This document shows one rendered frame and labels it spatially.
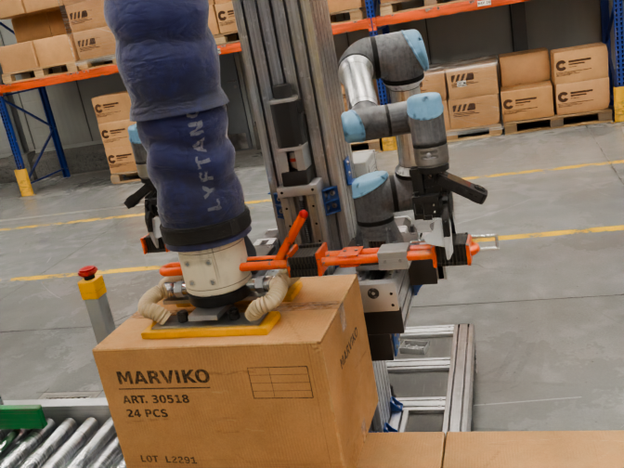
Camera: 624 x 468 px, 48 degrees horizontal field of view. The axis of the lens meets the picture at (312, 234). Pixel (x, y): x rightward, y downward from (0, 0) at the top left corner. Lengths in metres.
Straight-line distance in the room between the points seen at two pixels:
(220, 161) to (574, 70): 7.33
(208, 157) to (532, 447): 1.17
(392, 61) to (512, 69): 7.24
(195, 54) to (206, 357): 0.70
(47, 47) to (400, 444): 8.93
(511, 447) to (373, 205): 0.78
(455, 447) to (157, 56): 1.31
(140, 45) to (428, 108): 0.64
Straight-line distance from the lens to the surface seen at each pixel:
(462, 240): 1.60
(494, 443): 2.10
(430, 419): 2.83
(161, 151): 1.64
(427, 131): 1.52
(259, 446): 1.77
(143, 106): 1.64
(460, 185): 1.55
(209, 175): 1.64
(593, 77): 8.78
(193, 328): 1.74
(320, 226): 2.28
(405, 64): 1.96
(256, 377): 1.66
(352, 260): 1.63
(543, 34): 9.97
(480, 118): 8.70
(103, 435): 2.56
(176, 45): 1.60
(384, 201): 2.10
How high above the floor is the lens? 1.76
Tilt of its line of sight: 17 degrees down
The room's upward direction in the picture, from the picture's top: 11 degrees counter-clockwise
